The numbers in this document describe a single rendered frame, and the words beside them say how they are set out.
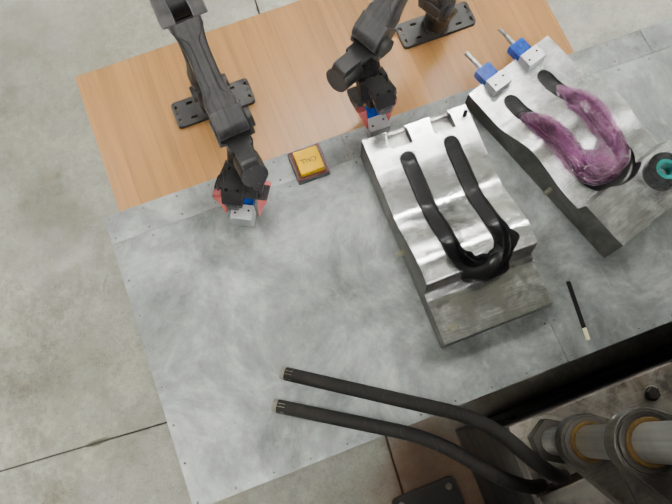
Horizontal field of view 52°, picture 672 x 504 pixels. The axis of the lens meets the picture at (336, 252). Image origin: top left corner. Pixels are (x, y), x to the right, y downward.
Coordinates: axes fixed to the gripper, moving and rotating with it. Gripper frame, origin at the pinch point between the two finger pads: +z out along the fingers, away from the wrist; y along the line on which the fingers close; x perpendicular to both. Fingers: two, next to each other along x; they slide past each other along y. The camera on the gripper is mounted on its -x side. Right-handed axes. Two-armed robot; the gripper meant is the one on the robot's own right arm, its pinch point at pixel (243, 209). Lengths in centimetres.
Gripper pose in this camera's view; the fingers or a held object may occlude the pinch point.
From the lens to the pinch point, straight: 161.6
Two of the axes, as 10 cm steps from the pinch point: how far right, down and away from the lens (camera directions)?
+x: 0.9, -7.0, 7.0
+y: 9.9, 1.0, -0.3
